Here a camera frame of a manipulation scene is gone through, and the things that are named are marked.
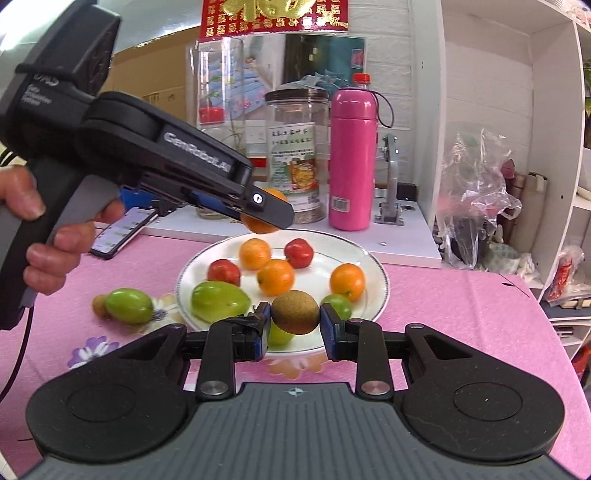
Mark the small green fruit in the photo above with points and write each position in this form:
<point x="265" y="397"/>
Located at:
<point x="339" y="305"/>
<point x="279" y="338"/>

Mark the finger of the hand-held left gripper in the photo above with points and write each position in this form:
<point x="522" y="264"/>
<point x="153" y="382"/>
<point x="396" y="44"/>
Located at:
<point x="272" y="210"/>

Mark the red cap cola bottle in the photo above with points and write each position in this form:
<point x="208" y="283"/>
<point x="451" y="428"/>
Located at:
<point x="361" y="79"/>

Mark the clear labelled jar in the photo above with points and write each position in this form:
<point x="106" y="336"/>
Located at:
<point x="295" y="138"/>

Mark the glass vase with plant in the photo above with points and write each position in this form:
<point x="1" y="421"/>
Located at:
<point x="217" y="69"/>

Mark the large green fruit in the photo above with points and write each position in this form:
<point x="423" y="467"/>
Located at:
<point x="219" y="301"/>
<point x="128" y="305"/>

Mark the clear red cap bottle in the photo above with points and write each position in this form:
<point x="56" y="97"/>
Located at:
<point x="210" y="114"/>

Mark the white plate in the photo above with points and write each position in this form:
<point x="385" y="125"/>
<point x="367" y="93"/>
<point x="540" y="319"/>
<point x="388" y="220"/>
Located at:
<point x="314" y="267"/>

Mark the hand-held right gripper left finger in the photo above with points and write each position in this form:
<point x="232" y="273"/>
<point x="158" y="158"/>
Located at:
<point x="265" y="323"/>

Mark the red packet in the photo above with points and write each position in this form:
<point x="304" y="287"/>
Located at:
<point x="565" y="274"/>

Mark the orange tangerine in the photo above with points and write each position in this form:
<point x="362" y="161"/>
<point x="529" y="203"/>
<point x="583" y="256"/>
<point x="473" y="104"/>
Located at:
<point x="255" y="254"/>
<point x="275" y="278"/>
<point x="258" y="226"/>
<point x="347" y="281"/>

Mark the brown cardboard box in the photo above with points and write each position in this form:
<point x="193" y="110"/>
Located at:
<point x="157" y="78"/>

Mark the red gold wall decoration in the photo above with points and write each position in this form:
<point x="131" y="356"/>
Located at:
<point x="277" y="21"/>

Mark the small brown fruit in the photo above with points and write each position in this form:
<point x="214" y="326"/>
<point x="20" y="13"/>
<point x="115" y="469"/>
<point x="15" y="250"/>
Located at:
<point x="98" y="305"/>
<point x="295" y="313"/>

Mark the person's left hand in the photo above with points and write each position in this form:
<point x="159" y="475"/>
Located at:
<point x="55" y="272"/>

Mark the black smartphone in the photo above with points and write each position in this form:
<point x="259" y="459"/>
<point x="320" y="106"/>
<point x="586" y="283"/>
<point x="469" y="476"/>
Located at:
<point x="115" y="235"/>

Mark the pink tablecloth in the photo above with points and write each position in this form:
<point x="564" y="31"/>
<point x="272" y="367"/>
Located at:
<point x="438" y="300"/>

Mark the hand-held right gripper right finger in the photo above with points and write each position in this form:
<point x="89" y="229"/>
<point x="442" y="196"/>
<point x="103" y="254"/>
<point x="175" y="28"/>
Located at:
<point x="327" y="325"/>

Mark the grey metal stand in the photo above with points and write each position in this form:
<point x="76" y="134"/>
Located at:
<point x="391" y="180"/>

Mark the pink thermos bottle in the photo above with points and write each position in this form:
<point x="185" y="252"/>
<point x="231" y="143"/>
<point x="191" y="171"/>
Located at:
<point x="351" y="161"/>

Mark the white shelving unit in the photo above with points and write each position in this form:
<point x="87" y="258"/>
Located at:
<point x="554" y="138"/>

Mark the wall poster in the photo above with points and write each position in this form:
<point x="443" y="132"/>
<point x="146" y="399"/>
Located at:
<point x="323" y="55"/>

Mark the crumpled clear plastic bag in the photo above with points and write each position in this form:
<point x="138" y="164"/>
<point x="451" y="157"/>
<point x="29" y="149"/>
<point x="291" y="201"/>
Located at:
<point x="471" y="198"/>

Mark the red fruit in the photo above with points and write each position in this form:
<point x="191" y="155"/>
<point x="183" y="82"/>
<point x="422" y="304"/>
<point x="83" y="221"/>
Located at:
<point x="224" y="273"/>
<point x="298" y="250"/>

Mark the white raised board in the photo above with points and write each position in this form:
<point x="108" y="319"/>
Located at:
<point x="406" y="244"/>

